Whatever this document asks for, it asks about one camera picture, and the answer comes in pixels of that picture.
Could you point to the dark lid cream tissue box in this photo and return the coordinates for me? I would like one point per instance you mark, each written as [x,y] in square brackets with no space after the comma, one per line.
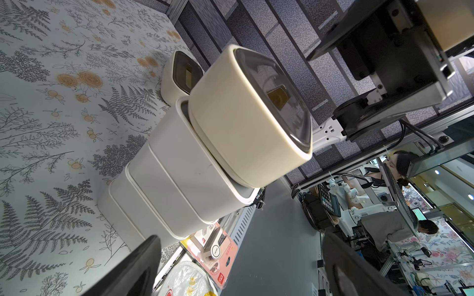
[251,118]
[181,74]

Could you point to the grey lid tissue box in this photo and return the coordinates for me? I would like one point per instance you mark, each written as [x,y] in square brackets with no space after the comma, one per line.
[162,195]
[129,214]
[208,189]

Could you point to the pink stapler blister pack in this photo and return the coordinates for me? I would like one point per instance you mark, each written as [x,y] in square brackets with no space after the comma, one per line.
[214,250]

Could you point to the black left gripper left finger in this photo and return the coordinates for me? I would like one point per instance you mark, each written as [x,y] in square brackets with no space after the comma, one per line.
[133,276]

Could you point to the white yellow snack pouch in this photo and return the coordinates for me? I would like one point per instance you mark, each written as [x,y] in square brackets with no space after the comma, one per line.
[187,279]

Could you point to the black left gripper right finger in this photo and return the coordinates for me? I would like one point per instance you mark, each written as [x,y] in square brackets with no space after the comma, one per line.
[351,275]

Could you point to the white slotted cable duct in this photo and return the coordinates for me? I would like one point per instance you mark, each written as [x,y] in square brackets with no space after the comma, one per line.
[239,231]

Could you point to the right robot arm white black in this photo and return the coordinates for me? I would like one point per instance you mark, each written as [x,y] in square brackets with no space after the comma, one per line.
[405,48]

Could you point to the seated person background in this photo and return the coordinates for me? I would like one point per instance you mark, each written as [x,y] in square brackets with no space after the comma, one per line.
[368,180]

